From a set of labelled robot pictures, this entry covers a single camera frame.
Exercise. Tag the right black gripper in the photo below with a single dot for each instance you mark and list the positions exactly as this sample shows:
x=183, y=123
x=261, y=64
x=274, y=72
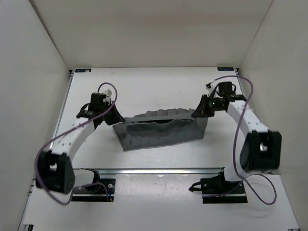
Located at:
x=202, y=110

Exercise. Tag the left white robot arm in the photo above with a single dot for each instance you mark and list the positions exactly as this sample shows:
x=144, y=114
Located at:
x=53, y=167

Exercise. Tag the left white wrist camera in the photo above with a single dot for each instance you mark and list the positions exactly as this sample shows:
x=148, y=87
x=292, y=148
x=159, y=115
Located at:
x=107, y=98

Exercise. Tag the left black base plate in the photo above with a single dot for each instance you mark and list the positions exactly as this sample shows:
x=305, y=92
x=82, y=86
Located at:
x=96, y=193

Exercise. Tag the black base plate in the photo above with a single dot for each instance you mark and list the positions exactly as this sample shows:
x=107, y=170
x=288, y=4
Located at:
x=96, y=193
x=216, y=190

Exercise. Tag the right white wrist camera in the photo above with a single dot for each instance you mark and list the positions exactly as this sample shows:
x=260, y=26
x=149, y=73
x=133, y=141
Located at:
x=212, y=89

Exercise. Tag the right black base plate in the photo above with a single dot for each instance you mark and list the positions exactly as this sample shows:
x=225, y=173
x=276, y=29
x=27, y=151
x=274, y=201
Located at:
x=216, y=190

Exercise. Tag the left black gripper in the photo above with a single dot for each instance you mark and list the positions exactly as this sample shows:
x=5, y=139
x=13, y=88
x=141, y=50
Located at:
x=117, y=116

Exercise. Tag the grey pleated skirt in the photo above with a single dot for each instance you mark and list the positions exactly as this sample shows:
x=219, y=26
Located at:
x=160, y=128

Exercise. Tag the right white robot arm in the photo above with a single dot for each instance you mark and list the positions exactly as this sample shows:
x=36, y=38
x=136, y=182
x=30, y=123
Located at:
x=261, y=150

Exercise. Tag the right blue corner label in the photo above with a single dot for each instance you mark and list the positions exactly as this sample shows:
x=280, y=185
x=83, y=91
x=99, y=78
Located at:
x=225, y=68

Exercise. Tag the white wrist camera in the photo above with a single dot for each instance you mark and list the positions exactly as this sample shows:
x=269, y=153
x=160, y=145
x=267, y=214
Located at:
x=107, y=98
x=212, y=89

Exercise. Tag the left blue corner label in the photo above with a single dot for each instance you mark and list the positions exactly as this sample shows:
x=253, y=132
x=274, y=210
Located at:
x=83, y=70

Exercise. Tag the blue corner label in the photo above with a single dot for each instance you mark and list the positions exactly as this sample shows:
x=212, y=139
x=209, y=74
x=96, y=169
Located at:
x=83, y=70
x=225, y=68

